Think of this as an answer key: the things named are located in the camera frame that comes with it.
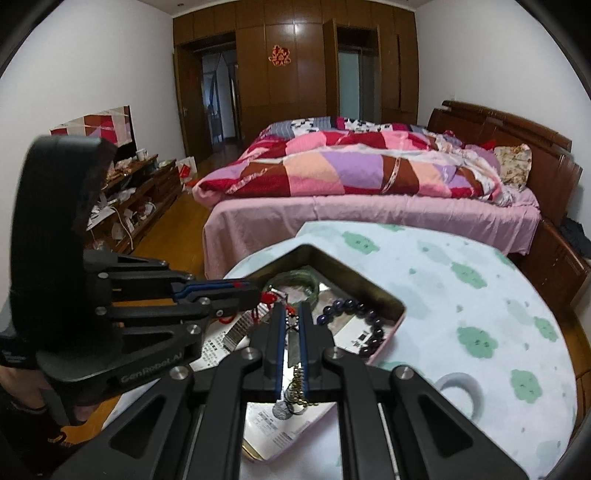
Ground patchwork quilt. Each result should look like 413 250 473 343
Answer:
191 117 515 206

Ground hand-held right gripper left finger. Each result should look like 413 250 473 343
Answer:
48 302 284 480

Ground jade pendant red cord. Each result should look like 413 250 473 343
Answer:
216 290 295 325

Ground wooden television cabinet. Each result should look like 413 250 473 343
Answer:
85 154 183 257

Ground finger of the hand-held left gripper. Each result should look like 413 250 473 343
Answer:
85 251 262 301
99 295 260 352

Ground printed paper leaflets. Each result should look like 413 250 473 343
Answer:
189 284 398 444

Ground person's leg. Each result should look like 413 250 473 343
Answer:
0 364 88 448

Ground pale jade bangle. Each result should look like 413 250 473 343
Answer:
434 373 484 418

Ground wooden wardrobe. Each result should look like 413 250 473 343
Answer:
172 0 419 158

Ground purple bead bracelet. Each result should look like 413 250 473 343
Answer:
316 298 386 358

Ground pink tin box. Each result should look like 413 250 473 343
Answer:
222 244 407 462

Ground floral pillow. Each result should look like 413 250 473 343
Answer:
493 144 533 192

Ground silver watch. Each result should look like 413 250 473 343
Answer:
225 318 260 352

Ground pink bed sheet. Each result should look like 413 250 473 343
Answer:
203 185 541 280

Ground green bead bracelet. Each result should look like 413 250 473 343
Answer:
262 272 320 308

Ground wooden nightstand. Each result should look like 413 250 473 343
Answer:
508 219 591 319

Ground wooden bed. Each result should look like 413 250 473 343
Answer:
427 100 583 227

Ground television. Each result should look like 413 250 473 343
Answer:
50 105 137 162

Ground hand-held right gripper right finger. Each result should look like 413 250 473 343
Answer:
298 302 529 480

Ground silver ball chain necklace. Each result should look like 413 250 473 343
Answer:
272 309 319 420

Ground red and white bag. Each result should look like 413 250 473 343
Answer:
177 157 198 188

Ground dark clothes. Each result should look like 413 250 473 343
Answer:
561 218 591 259

